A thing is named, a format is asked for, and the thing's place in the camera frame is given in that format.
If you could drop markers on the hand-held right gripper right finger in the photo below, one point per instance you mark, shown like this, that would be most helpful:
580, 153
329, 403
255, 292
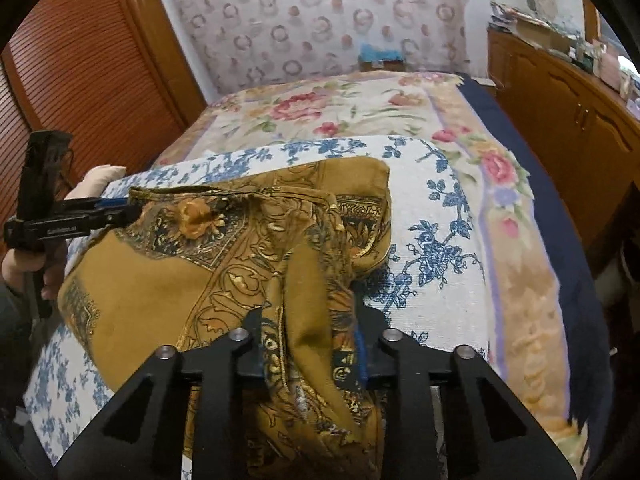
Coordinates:
362, 360

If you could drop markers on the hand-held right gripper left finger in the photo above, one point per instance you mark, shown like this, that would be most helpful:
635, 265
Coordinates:
250, 335

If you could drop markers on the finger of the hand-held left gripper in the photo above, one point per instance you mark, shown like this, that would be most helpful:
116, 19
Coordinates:
110, 203
110, 219

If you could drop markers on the mustard patterned shirt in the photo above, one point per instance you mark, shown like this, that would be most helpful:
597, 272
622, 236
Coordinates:
175, 280

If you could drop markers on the person's left hand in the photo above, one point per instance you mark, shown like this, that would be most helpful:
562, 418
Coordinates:
17, 270

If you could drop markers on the pale pink pillow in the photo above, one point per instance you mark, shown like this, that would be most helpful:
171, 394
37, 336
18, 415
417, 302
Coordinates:
95, 182

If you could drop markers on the blue floral white blanket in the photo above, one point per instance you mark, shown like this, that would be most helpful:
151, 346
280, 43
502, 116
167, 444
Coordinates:
430, 280

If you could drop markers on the brown slatted wooden wardrobe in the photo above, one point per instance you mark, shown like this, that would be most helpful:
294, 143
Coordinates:
85, 50

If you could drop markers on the sheer circle print curtain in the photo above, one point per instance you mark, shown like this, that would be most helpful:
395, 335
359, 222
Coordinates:
320, 15

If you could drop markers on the small brown box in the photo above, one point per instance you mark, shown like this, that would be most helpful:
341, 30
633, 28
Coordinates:
382, 66

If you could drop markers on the blue bundle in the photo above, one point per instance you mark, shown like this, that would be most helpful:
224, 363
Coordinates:
381, 53

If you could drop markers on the brown wooden cabinet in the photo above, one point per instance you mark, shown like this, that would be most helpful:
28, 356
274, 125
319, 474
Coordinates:
560, 120

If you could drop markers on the cardboard box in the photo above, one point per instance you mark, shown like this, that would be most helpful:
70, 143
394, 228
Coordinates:
542, 32

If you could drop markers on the pink bottle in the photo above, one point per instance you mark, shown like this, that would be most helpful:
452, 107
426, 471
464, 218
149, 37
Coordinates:
610, 70

